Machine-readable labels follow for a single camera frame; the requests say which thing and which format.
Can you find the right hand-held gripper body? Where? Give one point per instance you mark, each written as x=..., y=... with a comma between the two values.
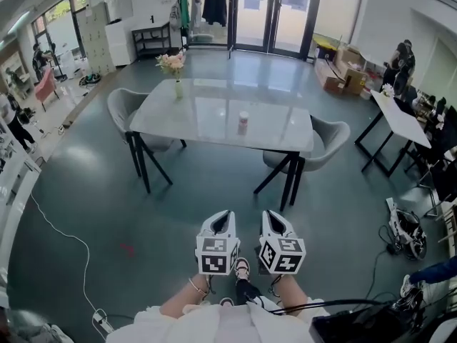
x=285, y=263

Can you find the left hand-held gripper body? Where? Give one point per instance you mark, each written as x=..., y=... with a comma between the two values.
x=216, y=263

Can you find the clear plastic cotton swab container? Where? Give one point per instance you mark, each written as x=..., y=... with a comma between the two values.
x=243, y=121

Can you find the person's right forearm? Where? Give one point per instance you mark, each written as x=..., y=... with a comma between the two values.
x=291, y=295

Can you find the person's left forearm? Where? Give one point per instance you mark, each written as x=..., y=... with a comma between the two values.
x=185, y=298

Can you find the long flat cardboard box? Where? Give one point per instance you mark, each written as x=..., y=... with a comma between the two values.
x=328, y=75

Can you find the brown cardboard box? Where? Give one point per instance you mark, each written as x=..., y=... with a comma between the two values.
x=355, y=82

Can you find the open cardboard box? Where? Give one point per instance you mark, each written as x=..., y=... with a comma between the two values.
x=350, y=57

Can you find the person's right sneaker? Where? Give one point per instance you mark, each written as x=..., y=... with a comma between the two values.
x=242, y=267

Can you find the person's sneaker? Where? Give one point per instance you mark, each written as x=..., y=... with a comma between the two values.
x=226, y=301
x=242, y=267

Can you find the person's left sneaker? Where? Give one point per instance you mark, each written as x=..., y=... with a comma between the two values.
x=226, y=301

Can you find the person's black trousers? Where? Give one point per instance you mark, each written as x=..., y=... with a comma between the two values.
x=246, y=291

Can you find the person's white shirt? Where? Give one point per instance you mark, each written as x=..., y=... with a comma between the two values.
x=214, y=327

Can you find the black equipment case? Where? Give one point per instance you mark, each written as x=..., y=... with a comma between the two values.
x=357, y=325

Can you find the grey upholstered chair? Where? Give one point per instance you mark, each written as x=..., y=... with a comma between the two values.
x=332, y=134
x=121, y=105

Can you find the grey marble table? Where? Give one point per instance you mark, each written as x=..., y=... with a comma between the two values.
x=214, y=120

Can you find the black and white backpack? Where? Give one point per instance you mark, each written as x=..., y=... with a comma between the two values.
x=408, y=231

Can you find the white power strip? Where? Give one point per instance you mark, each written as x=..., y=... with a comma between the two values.
x=100, y=321

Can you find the green ribbed vase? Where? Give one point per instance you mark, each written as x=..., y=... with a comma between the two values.
x=179, y=89

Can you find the black metal chair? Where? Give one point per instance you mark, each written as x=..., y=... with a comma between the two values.
x=444, y=184

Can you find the pink flower bouquet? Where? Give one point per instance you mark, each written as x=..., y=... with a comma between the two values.
x=171, y=63

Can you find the small pale flower bunch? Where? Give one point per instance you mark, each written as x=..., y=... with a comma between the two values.
x=388, y=90

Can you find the yellow bin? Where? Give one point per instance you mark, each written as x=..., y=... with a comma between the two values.
x=325, y=46

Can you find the black shelf table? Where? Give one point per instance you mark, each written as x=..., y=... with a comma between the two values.
x=150, y=39

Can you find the plain white cabinet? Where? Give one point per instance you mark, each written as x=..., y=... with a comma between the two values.
x=118, y=45

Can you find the black framed glass door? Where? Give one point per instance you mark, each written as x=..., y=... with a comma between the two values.
x=273, y=20

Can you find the pink chair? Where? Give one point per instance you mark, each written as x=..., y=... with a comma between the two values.
x=46, y=86

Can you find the white garment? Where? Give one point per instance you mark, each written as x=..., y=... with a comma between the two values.
x=196, y=11

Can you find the green garment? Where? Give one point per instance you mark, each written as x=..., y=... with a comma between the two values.
x=184, y=9

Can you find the black jacket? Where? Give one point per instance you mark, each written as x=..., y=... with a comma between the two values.
x=214, y=7

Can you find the white locker cabinet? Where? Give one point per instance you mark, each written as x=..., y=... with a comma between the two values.
x=94, y=38

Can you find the white table with black frame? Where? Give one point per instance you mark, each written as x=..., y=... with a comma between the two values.
x=400, y=116

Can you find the black stanchion post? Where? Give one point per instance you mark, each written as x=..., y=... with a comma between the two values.
x=59, y=66

